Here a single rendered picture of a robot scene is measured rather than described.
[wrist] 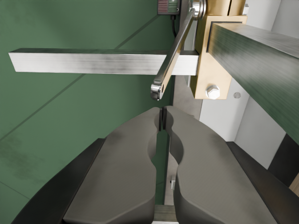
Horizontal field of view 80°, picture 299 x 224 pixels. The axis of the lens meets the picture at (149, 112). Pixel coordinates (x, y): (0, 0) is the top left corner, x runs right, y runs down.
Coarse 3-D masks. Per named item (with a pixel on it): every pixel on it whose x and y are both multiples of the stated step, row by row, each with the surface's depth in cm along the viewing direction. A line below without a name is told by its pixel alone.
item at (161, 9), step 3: (159, 0) 36; (162, 0) 36; (165, 0) 35; (159, 3) 36; (162, 3) 36; (165, 3) 36; (159, 6) 36; (162, 6) 36; (165, 6) 36; (159, 9) 36; (162, 9) 36; (165, 9) 36
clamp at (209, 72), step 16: (208, 0) 22; (224, 0) 21; (240, 0) 21; (208, 16) 22; (224, 16) 22; (240, 16) 22; (208, 32) 23; (208, 64) 25; (192, 80) 30; (208, 80) 26; (224, 80) 26; (224, 96) 27
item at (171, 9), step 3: (171, 0) 35; (174, 0) 35; (177, 0) 35; (171, 3) 36; (174, 3) 36; (177, 3) 36; (168, 6) 36; (171, 6) 36; (174, 6) 36; (177, 6) 36; (168, 9) 36; (171, 9) 36; (174, 9) 36
